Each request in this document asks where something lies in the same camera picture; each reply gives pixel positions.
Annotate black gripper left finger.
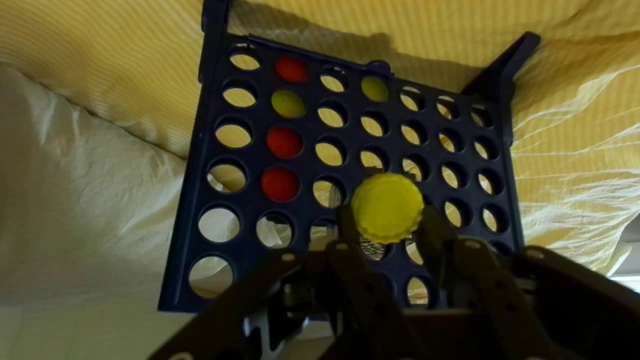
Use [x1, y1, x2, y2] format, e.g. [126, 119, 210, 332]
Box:
[147, 204, 418, 360]

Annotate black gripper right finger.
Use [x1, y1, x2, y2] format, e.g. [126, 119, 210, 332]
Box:
[418, 201, 640, 360]

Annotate yellow plastic disc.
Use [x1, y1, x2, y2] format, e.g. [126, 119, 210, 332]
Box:
[350, 170, 426, 248]
[269, 87, 307, 119]
[359, 74, 392, 104]

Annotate red plastic disc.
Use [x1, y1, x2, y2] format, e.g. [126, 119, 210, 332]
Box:
[259, 165, 302, 204]
[273, 56, 310, 83]
[264, 125, 305, 162]

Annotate pale yellow blanket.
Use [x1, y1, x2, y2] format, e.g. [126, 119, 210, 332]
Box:
[0, 0, 640, 275]

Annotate blue connect four grid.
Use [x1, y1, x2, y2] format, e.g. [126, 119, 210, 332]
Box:
[158, 0, 541, 316]

